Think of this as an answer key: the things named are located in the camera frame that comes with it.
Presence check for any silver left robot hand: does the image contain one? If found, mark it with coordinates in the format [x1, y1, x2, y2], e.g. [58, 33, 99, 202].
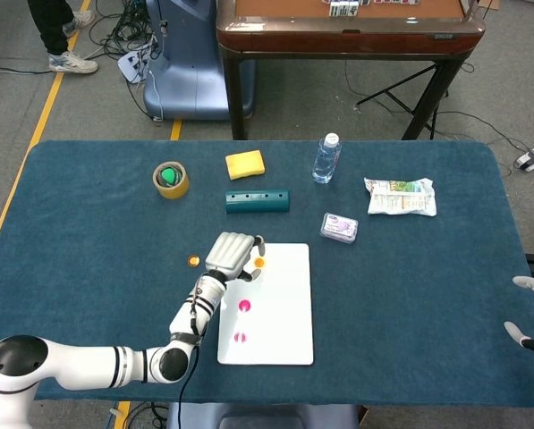
[203, 231, 267, 283]

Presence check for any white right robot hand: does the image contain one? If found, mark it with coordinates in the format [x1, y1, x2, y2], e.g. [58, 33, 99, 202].
[504, 274, 534, 358]

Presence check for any teal holder with holes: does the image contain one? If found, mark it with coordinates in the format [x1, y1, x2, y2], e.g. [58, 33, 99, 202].
[224, 189, 291, 215]

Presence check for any white magnetic board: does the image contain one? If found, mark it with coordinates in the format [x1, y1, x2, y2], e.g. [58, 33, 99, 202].
[216, 242, 316, 366]

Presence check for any yellow tape roll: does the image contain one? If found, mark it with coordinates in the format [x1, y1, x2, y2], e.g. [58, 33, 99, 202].
[152, 160, 191, 200]

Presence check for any yellow sponge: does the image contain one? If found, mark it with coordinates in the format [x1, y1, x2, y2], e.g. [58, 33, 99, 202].
[225, 149, 267, 181]

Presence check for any blue felt table cover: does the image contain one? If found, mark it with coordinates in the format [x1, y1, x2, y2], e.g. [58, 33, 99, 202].
[0, 139, 530, 408]

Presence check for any purple clear plastic box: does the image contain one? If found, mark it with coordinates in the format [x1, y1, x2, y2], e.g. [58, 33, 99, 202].
[319, 212, 360, 244]

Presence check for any clear water bottle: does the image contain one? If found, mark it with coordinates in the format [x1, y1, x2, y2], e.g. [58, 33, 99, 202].
[311, 132, 343, 185]

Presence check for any crumpled white snack bag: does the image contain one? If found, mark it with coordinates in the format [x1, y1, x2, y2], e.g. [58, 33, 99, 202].
[363, 177, 438, 218]

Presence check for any blue grey machine base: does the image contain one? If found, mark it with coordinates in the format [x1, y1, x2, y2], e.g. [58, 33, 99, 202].
[142, 0, 257, 122]

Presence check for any brown mahjong table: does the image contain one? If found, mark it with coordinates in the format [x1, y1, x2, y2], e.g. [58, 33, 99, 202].
[216, 0, 487, 142]

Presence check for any person in black clothes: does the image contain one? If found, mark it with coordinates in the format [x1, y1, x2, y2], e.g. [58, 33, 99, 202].
[27, 0, 100, 75]

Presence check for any tangle of floor cables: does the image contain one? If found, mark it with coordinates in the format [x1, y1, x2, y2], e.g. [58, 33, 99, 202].
[89, 0, 165, 122]

